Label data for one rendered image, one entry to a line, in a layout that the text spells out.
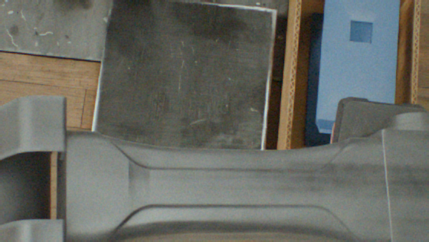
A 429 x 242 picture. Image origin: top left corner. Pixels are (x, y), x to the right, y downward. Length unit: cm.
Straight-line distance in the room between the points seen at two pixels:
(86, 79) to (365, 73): 28
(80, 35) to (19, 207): 41
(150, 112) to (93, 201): 40
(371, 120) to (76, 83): 33
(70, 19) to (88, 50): 4
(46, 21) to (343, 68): 31
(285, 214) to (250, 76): 40
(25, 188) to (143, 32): 39
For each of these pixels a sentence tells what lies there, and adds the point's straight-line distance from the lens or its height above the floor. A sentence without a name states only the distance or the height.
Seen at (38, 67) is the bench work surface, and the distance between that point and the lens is 88.
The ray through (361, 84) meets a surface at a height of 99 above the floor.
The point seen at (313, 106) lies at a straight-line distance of 86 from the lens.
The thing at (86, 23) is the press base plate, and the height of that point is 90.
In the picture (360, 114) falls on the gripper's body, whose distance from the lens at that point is 67.
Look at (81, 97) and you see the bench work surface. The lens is 87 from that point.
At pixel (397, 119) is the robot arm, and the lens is 53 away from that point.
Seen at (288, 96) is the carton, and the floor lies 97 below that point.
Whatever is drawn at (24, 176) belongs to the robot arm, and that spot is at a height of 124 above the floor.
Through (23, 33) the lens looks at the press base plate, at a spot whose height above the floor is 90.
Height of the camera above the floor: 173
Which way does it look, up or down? 75 degrees down
